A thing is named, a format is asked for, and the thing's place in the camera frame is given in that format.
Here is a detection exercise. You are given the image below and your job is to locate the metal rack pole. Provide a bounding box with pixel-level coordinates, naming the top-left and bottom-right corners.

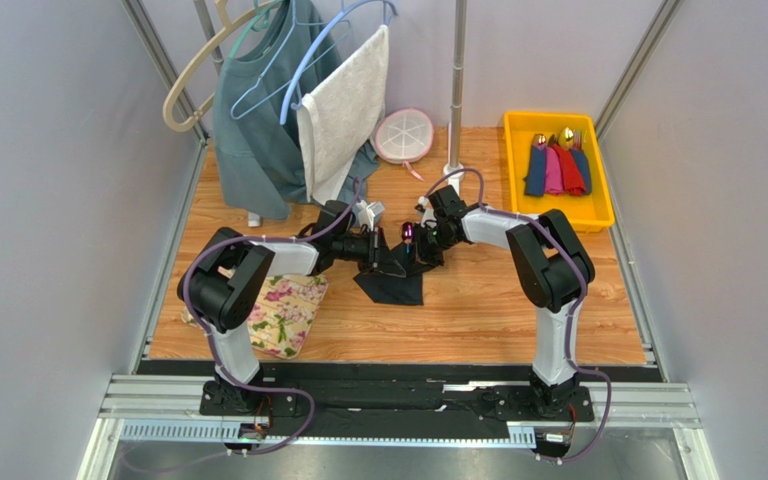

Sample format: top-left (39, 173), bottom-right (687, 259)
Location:
top-left (443, 0), bottom-right (468, 193)

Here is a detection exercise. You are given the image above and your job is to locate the red rolled napkin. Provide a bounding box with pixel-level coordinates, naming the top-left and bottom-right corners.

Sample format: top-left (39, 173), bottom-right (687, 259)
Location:
top-left (552, 145), bottom-right (586, 197)

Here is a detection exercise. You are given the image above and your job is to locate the navy rolled napkin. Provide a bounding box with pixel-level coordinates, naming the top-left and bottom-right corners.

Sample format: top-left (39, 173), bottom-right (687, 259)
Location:
top-left (524, 144), bottom-right (546, 197)
top-left (570, 148), bottom-right (592, 195)

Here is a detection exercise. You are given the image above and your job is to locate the gold spoon in bin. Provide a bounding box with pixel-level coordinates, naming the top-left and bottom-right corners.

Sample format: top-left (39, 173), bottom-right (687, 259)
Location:
top-left (557, 127), bottom-right (576, 150)

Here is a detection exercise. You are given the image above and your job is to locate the pink rolled napkin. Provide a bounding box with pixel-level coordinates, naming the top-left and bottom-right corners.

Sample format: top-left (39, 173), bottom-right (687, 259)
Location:
top-left (544, 146), bottom-right (564, 195)

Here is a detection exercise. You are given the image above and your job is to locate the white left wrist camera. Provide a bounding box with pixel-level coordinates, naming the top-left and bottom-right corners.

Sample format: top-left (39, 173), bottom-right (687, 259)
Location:
top-left (355, 200), bottom-right (386, 230)

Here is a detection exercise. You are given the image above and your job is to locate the floral placemat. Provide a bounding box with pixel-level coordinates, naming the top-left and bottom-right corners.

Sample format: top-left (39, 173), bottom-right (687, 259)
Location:
top-left (180, 269), bottom-right (329, 361)

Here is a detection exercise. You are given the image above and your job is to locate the navy rolled napkin right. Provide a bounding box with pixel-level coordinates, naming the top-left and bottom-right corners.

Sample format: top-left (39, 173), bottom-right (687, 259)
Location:
top-left (570, 148), bottom-right (592, 195)

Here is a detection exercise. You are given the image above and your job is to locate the teal clothes hanger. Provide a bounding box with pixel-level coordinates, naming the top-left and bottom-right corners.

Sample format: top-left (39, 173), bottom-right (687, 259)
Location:
top-left (224, 1), bottom-right (290, 64)

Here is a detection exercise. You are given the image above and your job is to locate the yellow plastic bin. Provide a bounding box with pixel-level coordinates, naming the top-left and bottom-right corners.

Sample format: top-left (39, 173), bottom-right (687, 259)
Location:
top-left (503, 111), bottom-right (615, 233)

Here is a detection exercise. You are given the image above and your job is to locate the black paper napkin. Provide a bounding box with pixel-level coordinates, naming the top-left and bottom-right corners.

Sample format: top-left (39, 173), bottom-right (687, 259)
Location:
top-left (353, 244), bottom-right (424, 306)

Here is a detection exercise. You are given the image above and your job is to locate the white hanging towel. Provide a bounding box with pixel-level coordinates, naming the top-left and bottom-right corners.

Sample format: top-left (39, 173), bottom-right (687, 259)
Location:
top-left (297, 25), bottom-right (390, 204)

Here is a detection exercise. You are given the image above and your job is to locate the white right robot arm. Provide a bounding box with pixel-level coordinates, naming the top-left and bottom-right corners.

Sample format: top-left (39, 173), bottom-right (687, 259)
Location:
top-left (401, 186), bottom-right (595, 415)

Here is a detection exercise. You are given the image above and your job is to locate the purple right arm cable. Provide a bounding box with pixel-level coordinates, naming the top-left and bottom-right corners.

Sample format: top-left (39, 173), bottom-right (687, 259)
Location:
top-left (417, 167), bottom-right (613, 465)

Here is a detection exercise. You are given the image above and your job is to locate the pink white mesh basket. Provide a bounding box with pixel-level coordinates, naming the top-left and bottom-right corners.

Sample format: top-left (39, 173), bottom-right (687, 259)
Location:
top-left (371, 108), bottom-right (434, 181)

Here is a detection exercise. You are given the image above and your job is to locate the light blue clothes hanger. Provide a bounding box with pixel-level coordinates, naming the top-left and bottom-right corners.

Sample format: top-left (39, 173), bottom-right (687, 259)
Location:
top-left (229, 0), bottom-right (400, 127)

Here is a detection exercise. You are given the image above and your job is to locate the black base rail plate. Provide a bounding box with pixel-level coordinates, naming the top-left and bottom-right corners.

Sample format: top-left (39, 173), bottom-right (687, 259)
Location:
top-left (199, 362), bottom-right (595, 440)

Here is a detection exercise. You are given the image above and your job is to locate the teal hanging shirt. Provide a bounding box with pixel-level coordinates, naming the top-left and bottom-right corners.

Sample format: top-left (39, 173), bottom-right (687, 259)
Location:
top-left (212, 0), bottom-right (383, 230)

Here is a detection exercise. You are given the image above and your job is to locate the iridescent purple spoon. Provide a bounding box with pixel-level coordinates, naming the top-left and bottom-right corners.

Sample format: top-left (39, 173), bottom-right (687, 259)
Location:
top-left (401, 222), bottom-right (416, 258)

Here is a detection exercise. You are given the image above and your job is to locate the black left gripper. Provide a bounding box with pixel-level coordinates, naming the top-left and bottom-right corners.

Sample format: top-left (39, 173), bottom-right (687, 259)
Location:
top-left (332, 226), bottom-right (406, 278)

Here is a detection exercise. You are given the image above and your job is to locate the navy rolled napkin left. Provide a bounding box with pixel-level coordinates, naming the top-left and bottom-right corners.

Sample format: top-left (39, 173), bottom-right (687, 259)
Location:
top-left (524, 144), bottom-right (546, 197)

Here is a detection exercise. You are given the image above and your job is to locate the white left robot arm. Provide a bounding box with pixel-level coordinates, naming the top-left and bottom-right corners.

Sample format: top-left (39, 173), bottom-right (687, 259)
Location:
top-left (177, 201), bottom-right (405, 403)

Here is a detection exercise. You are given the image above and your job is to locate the beige clothes hanger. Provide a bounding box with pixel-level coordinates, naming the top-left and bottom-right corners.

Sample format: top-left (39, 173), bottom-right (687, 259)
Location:
top-left (162, 0), bottom-right (283, 133)

